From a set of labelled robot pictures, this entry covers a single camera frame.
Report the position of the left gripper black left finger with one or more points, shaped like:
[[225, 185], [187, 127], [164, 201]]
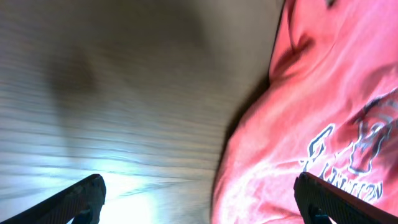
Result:
[[79, 203]]

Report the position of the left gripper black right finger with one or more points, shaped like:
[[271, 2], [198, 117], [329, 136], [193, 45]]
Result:
[[322, 203]]

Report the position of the red printed t-shirt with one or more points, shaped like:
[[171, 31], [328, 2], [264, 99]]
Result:
[[330, 110]]

